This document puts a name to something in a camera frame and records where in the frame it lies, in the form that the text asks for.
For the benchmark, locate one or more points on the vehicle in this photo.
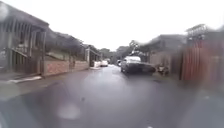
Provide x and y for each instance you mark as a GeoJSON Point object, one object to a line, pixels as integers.
{"type": "Point", "coordinates": [118, 62]}

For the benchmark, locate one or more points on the white car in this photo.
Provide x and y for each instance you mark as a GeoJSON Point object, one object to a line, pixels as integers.
{"type": "Point", "coordinates": [104, 63]}

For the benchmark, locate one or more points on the row of trees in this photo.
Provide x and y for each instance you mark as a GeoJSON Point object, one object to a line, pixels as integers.
{"type": "Point", "coordinates": [116, 52]}

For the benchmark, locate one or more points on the dark parked car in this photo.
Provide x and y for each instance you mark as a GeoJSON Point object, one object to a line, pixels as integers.
{"type": "Point", "coordinates": [135, 65]}

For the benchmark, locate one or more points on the wet grey asphalt road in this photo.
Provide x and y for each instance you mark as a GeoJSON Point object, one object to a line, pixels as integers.
{"type": "Point", "coordinates": [106, 96]}

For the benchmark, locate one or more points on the building with dark roof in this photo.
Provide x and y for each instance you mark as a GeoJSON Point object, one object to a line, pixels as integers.
{"type": "Point", "coordinates": [66, 46]}

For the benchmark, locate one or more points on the red wooden fence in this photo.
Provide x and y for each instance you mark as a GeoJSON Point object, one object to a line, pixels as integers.
{"type": "Point", "coordinates": [200, 63]}

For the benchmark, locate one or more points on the grey building with railings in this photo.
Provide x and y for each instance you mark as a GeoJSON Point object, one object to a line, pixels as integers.
{"type": "Point", "coordinates": [20, 43]}

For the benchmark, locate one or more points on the grey concrete pavement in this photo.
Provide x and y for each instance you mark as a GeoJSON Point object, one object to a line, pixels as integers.
{"type": "Point", "coordinates": [16, 80]}

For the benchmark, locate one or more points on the red brick wall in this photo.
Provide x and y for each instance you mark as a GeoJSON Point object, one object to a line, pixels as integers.
{"type": "Point", "coordinates": [58, 66]}

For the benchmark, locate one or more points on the grey building behind wall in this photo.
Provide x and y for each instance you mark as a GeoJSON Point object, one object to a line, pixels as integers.
{"type": "Point", "coordinates": [165, 50]}

